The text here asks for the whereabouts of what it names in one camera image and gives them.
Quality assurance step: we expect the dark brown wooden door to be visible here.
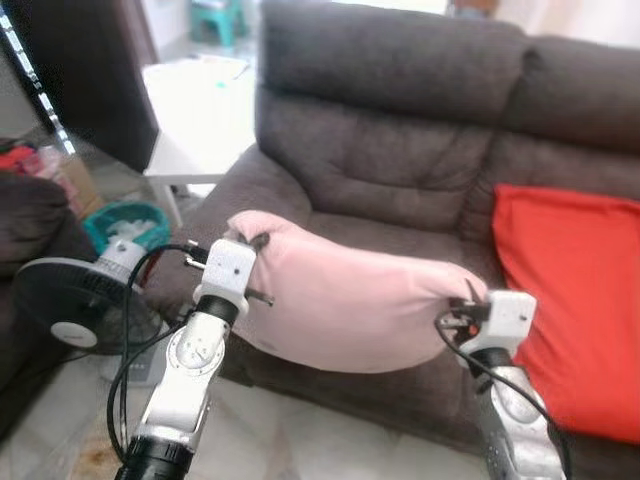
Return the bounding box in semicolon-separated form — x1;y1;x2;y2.
0;0;161;173

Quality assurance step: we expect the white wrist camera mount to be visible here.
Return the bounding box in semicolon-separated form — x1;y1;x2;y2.
193;238;258;306
477;290;538;353

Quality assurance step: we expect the black and white floor fan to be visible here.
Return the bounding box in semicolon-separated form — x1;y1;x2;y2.
12;238;166;386

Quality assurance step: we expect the red bundle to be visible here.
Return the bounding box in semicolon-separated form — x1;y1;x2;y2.
0;143;41;176

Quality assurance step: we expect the black and white striped strip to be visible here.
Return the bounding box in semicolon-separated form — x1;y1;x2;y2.
0;12;76;156

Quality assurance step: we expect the teal plastic basket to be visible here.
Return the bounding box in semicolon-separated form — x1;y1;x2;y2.
82;202;171;256

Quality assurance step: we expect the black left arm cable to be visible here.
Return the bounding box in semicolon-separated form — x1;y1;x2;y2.
107;243;206;461

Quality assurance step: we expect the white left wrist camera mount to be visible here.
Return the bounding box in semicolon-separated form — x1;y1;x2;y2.
193;238;258;306

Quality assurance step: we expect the dark grey-brown fabric sofa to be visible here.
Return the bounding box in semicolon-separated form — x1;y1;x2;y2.
150;0;640;480

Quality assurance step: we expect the white side table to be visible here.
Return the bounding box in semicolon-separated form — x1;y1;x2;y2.
142;55;259;226

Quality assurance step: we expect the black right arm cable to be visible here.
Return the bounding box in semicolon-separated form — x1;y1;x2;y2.
435;312;573;480

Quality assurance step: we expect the green plastic stool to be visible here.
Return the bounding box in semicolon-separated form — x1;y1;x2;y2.
190;0;248;48

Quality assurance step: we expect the red pillow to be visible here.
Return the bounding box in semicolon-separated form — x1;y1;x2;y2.
490;184;640;444

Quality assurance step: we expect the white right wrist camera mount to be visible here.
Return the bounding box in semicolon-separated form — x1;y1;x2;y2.
477;290;538;353

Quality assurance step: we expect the brown cardboard box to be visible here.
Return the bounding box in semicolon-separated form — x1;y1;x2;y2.
40;150;106;219

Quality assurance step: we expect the pale pink pillow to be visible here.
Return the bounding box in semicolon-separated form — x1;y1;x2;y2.
225;210;489;374

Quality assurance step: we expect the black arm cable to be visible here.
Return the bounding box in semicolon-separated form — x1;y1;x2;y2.
435;312;573;480
107;243;206;461

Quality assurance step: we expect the white crumpled trash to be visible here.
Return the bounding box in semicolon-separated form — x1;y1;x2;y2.
105;212;156;241

